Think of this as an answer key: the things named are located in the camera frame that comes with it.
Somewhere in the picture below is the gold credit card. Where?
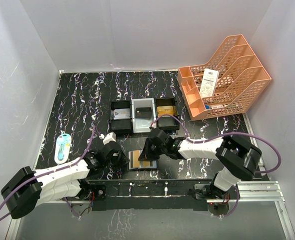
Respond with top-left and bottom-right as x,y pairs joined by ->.
156,105 -> 175,116
128,150 -> 142,170
140,161 -> 157,169

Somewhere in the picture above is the black card holder wallet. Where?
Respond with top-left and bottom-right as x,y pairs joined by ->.
127,150 -> 158,171

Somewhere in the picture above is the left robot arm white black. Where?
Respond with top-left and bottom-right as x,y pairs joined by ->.
0,141 -> 130,219

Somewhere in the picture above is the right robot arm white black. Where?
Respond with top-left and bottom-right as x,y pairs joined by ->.
138,128 -> 262,199

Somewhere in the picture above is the black credit card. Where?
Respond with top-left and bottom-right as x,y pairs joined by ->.
135,107 -> 153,119

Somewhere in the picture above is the gold credit card in bin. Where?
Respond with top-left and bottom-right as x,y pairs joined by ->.
156,105 -> 175,116

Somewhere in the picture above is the silver credit card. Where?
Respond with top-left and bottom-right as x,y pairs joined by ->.
113,108 -> 131,120

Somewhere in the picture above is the black right bin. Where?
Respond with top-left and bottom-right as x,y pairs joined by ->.
155,97 -> 180,132

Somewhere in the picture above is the black bin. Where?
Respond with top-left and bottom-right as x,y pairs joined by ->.
109,100 -> 133,135
155,97 -> 180,132

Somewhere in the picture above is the white middle bin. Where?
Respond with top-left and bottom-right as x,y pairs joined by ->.
131,98 -> 156,134

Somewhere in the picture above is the black left bin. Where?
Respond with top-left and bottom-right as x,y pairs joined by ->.
109,100 -> 133,135

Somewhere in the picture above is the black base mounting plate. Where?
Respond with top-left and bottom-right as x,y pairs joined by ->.
87,178 -> 241,213

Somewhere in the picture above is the blue white packaged item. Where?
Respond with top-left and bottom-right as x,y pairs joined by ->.
54,133 -> 72,165

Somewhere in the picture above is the small label box in organizer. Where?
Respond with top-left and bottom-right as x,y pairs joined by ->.
205,104 -> 228,111

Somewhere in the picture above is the white paper receipt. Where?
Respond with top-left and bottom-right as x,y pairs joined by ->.
199,68 -> 219,98

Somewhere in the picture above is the orange plastic desk organizer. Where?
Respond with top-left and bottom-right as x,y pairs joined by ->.
177,34 -> 272,121

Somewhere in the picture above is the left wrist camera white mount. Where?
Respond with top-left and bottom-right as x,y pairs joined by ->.
99,132 -> 117,145

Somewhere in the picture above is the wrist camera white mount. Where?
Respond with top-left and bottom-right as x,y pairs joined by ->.
149,123 -> 157,130
99,132 -> 117,145

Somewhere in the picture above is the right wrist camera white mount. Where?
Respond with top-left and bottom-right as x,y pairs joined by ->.
149,123 -> 157,130

